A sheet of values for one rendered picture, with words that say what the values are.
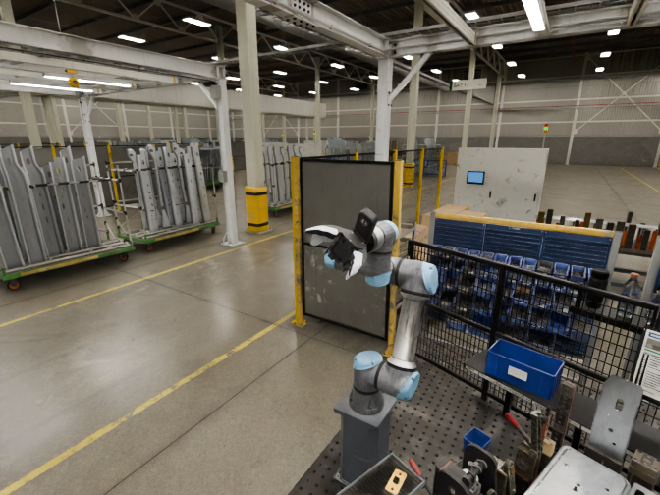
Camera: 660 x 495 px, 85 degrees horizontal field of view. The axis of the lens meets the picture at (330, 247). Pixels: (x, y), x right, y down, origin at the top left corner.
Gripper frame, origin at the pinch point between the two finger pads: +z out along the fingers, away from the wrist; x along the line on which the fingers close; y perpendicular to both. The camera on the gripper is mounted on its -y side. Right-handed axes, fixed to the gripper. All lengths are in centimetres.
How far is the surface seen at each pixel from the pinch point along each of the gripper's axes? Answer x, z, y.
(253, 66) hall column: 579, -549, 158
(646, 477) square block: -119, -84, 27
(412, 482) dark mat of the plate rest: -58, -23, 54
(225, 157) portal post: 453, -439, 302
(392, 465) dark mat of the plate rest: -51, -26, 58
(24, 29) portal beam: 540, -137, 176
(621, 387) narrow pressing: -92, -90, 10
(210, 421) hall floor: 32, -86, 252
